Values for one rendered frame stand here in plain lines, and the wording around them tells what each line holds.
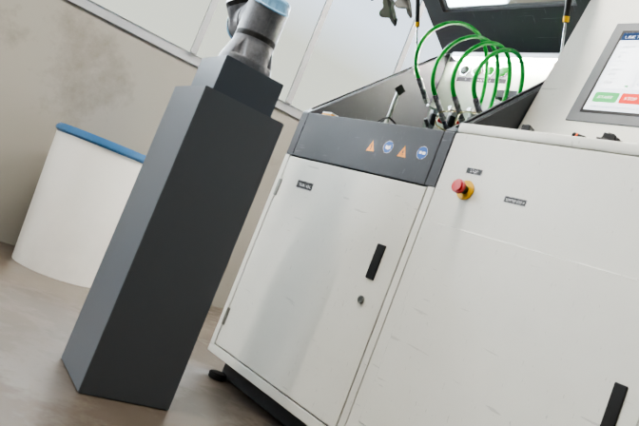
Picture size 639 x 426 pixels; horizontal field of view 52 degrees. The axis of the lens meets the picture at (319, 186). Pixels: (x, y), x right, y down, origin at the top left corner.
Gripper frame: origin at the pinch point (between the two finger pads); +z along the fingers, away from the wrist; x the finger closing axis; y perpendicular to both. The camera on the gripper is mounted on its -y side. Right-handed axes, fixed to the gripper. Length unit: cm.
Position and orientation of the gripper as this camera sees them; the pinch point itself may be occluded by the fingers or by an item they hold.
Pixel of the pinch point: (403, 18)
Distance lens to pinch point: 217.0
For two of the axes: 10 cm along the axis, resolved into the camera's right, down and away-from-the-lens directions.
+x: 5.3, -1.2, -8.4
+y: -7.7, 3.6, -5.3
